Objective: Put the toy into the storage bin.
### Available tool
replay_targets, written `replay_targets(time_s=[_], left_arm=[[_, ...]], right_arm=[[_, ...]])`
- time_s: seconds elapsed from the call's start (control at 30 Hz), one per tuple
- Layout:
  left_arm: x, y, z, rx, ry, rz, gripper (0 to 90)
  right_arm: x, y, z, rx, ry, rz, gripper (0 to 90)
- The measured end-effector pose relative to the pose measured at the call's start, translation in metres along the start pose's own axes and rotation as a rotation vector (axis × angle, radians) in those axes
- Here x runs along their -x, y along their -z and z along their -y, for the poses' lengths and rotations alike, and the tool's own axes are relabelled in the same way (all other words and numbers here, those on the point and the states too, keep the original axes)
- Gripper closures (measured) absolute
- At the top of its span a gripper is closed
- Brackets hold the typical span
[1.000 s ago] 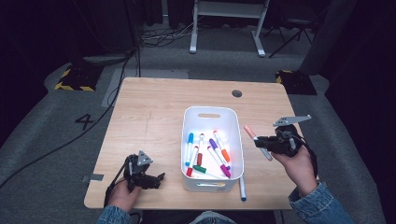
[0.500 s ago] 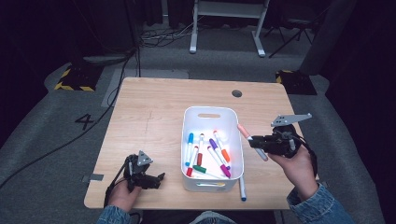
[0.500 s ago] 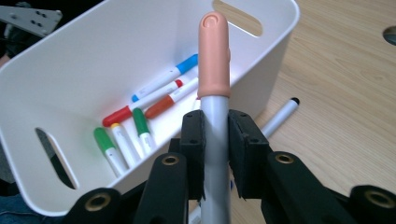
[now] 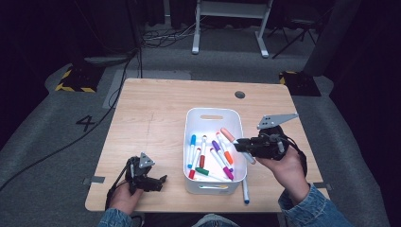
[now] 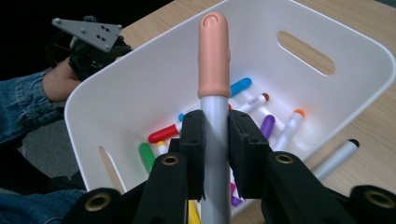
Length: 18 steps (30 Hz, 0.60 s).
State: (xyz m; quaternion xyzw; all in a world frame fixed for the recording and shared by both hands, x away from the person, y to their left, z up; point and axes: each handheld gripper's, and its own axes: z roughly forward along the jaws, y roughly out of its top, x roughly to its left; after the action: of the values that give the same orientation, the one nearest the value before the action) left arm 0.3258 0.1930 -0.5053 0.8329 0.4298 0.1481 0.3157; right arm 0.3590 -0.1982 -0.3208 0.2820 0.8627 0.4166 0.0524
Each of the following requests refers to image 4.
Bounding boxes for long black floor cable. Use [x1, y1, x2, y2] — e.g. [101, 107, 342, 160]
[0, 46, 141, 193]

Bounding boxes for black yellow striped base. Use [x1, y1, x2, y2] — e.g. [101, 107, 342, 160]
[278, 70, 323, 97]
[54, 63, 106, 94]

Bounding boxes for white plastic storage bin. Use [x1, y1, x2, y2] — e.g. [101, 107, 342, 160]
[183, 107, 249, 196]

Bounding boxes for person's left hand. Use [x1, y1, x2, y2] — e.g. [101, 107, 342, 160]
[108, 183, 145, 216]

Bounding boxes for bundle of floor cables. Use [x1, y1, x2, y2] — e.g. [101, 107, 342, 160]
[140, 18, 198, 49]

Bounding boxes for white desk frame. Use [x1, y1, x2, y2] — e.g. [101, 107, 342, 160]
[191, 0, 275, 59]

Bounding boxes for brown marker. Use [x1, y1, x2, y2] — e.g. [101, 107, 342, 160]
[199, 134, 208, 169]

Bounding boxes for orange marker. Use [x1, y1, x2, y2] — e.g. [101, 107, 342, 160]
[215, 131, 235, 166]

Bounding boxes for dark green marker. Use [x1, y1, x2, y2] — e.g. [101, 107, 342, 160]
[194, 166, 226, 183]

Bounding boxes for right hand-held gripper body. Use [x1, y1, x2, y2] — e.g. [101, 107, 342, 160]
[253, 113, 300, 161]

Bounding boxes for black tripod stand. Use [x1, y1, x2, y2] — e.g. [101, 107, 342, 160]
[271, 17, 320, 60]

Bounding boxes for black stand pole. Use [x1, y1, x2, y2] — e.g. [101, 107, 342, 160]
[125, 0, 144, 79]

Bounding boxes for grey column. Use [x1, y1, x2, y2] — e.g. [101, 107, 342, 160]
[303, 0, 363, 78]

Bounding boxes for dark blue marker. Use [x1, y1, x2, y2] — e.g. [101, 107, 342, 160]
[241, 177, 251, 205]

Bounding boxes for light blue marker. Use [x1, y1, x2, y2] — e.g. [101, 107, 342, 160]
[187, 134, 197, 170]

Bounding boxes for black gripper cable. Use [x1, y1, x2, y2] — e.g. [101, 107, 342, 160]
[283, 136, 308, 176]
[104, 159, 131, 212]

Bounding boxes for person's right hand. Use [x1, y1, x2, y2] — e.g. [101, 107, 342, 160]
[256, 146, 312, 206]

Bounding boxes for grey flat stand base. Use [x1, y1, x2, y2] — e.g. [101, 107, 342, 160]
[83, 55, 133, 66]

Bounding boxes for magenta marker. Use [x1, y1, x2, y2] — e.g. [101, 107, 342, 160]
[209, 147, 235, 182]

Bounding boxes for pink marker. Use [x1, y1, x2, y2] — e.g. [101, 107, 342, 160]
[219, 127, 257, 166]

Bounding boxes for purple marker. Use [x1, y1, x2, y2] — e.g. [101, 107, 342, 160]
[211, 140, 235, 173]

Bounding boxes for person's leg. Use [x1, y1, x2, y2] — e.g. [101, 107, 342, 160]
[192, 213, 240, 227]

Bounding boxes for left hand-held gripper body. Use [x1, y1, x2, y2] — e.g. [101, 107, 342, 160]
[125, 152, 157, 194]

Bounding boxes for red marker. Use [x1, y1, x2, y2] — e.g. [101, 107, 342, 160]
[188, 147, 202, 180]

